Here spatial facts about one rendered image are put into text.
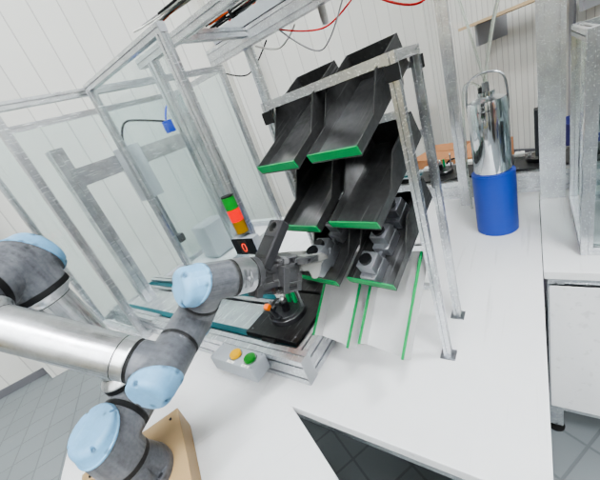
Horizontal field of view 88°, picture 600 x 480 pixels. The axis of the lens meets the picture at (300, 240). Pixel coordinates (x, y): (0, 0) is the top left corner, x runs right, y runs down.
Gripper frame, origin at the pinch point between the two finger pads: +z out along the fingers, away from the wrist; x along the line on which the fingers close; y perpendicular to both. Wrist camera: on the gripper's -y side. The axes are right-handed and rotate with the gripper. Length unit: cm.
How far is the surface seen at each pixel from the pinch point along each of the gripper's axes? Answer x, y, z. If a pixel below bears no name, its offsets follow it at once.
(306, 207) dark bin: -5.9, -11.7, 2.5
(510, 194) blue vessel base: 21, -15, 91
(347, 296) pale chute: -2.2, 15.1, 15.6
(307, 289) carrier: -33.1, 21.2, 29.5
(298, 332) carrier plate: -19.0, 29.9, 11.1
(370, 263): 13.7, 1.5, 4.0
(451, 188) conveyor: -15, -21, 128
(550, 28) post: 29, -77, 99
